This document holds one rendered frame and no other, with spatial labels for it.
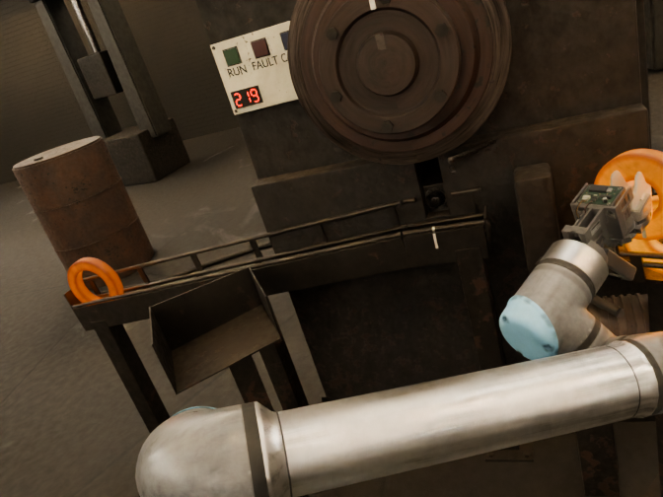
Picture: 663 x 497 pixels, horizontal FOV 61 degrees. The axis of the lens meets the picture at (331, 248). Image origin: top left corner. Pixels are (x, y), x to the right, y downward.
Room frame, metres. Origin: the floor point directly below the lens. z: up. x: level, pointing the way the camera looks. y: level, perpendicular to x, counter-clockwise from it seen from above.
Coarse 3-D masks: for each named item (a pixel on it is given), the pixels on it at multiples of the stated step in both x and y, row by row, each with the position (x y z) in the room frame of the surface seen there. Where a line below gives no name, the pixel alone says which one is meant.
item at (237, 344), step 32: (224, 288) 1.30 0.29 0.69; (256, 288) 1.31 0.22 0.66; (160, 320) 1.26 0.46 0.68; (192, 320) 1.27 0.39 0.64; (224, 320) 1.29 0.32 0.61; (256, 320) 1.24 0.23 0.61; (160, 352) 1.10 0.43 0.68; (192, 352) 1.21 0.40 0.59; (224, 352) 1.15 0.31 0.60; (256, 352) 1.10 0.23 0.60; (192, 384) 1.07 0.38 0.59; (256, 384) 1.17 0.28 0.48
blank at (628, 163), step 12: (624, 156) 0.84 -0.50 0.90; (636, 156) 0.82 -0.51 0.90; (648, 156) 0.81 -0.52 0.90; (660, 156) 0.81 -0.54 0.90; (612, 168) 0.86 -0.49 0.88; (624, 168) 0.84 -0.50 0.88; (636, 168) 0.82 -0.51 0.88; (648, 168) 0.81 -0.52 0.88; (660, 168) 0.79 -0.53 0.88; (600, 180) 0.88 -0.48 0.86; (648, 180) 0.81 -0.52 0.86; (660, 180) 0.79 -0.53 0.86; (660, 192) 0.79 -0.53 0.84; (660, 204) 0.79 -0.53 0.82; (660, 216) 0.80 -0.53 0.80; (648, 228) 0.81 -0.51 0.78; (660, 228) 0.80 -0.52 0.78; (648, 240) 0.81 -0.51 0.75
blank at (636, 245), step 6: (654, 198) 0.90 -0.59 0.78; (654, 204) 0.89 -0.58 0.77; (636, 240) 0.92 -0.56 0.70; (642, 240) 0.91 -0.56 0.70; (654, 240) 0.91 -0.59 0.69; (630, 246) 0.93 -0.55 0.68; (636, 246) 0.92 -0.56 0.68; (642, 246) 0.91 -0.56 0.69; (648, 246) 0.90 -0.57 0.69; (654, 246) 0.90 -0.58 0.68; (660, 246) 0.90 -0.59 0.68; (660, 252) 0.89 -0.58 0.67; (648, 258) 0.90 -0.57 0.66; (654, 270) 0.90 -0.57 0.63; (660, 270) 0.89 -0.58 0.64
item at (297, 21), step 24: (312, 0) 1.27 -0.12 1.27; (504, 24) 1.13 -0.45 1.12; (288, 48) 1.30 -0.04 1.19; (504, 48) 1.13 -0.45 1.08; (504, 72) 1.13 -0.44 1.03; (312, 120) 1.30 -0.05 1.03; (480, 120) 1.16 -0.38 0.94; (336, 144) 1.28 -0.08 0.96; (432, 144) 1.20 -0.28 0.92; (456, 144) 1.18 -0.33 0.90
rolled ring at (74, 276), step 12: (72, 264) 1.67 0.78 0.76; (84, 264) 1.65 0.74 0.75; (96, 264) 1.64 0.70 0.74; (108, 264) 1.65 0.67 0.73; (72, 276) 1.68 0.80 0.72; (108, 276) 1.62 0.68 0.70; (72, 288) 1.69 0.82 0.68; (84, 288) 1.70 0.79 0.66; (120, 288) 1.64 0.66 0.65; (84, 300) 1.68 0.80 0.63
